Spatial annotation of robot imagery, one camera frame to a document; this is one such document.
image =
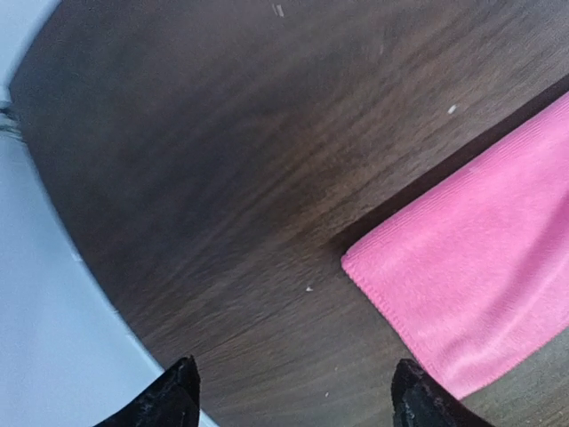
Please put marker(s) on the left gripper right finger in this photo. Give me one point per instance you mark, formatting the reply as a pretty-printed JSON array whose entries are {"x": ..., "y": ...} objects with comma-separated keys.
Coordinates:
[{"x": 418, "y": 400}]

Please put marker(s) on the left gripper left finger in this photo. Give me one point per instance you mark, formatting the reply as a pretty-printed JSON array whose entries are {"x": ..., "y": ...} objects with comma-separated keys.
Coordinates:
[{"x": 173, "y": 399}]

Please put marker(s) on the magenta pink towel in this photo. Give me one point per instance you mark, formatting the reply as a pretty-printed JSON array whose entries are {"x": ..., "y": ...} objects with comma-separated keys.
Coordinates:
[{"x": 473, "y": 274}]

